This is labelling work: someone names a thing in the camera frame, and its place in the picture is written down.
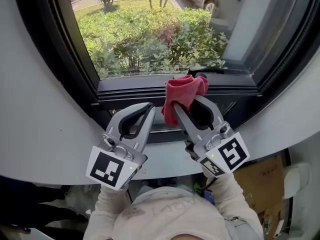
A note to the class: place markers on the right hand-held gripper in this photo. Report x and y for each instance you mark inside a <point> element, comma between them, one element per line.
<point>225,154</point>

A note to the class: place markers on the brown cardboard box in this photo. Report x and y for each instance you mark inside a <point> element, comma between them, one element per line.
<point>262,179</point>

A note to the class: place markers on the large window glass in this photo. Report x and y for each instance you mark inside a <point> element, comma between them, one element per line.
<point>150,46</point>

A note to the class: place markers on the person's right forearm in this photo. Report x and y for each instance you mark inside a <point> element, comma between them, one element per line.
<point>230,196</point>

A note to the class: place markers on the black window frame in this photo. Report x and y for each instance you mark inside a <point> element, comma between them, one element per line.
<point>130,89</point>

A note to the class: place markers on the person's white shirt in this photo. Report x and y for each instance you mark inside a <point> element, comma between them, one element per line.
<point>162,209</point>

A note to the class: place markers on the white plastic device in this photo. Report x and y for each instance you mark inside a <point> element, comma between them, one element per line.
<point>297,181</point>

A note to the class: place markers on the green hedge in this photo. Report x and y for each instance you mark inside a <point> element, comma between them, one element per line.
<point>140,39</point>

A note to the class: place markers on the person's left forearm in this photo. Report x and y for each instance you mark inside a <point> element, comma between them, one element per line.
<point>107,209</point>

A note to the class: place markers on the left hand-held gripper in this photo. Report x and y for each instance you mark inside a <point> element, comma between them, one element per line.
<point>107,169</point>

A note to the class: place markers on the red cloth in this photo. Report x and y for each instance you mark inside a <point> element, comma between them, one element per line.
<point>182,91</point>

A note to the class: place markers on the blue box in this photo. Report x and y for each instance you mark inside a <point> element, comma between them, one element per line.
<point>209,196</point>

